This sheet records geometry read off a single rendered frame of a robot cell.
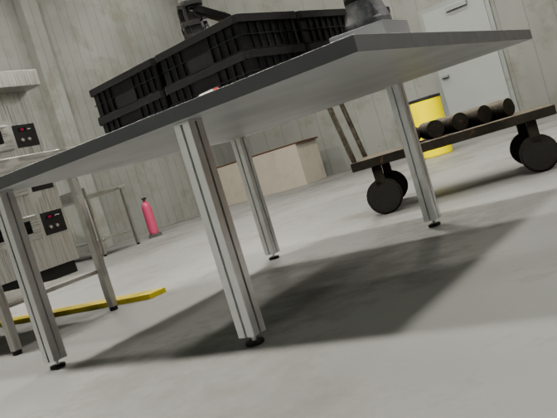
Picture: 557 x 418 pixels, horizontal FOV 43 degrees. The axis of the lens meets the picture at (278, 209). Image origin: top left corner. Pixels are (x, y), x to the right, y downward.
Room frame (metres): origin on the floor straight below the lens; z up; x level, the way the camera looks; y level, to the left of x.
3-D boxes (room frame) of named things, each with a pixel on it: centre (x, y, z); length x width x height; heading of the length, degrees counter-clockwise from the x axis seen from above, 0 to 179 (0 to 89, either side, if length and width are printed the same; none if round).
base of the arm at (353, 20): (2.25, -0.44, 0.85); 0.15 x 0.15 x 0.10
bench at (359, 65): (2.69, -0.08, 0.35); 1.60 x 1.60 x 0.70; 55
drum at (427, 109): (8.77, -2.11, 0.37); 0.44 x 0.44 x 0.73
